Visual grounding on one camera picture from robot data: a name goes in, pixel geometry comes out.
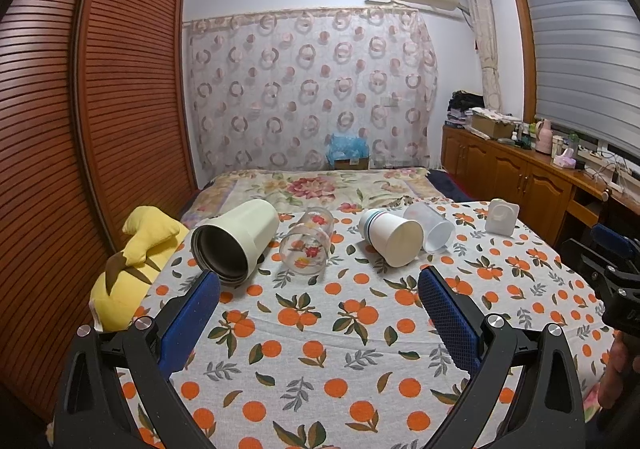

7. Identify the floral bed quilt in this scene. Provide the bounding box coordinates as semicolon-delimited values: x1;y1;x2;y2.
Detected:
181;167;447;228

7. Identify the small brown box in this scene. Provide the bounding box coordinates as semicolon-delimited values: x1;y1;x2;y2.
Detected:
333;156;369;170

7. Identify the grey window blind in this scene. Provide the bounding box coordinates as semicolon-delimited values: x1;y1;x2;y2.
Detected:
526;0;639;156

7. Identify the translucent plastic cup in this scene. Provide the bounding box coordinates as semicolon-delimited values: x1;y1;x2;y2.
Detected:
404;202;454;253

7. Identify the white striped paper cup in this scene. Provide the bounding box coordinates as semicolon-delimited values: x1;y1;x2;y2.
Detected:
358;208;424;268

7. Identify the cardboard box on cabinet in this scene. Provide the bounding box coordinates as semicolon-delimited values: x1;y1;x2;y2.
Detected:
471;114;515;140

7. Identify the person hand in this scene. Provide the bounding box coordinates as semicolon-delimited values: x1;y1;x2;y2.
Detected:
598;331;639;409

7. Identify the wooden louvered wardrobe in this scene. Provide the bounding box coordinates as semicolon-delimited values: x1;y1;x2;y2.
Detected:
1;0;196;419

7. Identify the clear floral glass cup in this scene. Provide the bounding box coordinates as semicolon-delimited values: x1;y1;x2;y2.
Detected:
279;207;334;277

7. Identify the cream thermos cup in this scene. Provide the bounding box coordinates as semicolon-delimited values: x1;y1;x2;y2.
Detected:
191;198;280;285

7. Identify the orange-print tablecloth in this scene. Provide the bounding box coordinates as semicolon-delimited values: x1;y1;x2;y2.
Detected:
169;202;613;448

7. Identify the wooden sideboard cabinet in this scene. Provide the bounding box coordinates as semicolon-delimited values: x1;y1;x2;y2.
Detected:
440;126;639;247

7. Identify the circle-pattern sheer curtain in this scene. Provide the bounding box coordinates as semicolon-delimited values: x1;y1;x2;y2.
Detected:
186;6;437;176

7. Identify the blue plastic bag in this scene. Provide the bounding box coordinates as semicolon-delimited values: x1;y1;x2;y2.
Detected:
326;134;369;165

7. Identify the pink kettle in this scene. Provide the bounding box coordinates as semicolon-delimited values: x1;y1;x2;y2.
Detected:
535;118;553;155

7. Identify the cream side curtain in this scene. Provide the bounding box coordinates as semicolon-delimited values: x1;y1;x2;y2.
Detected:
467;0;502;112

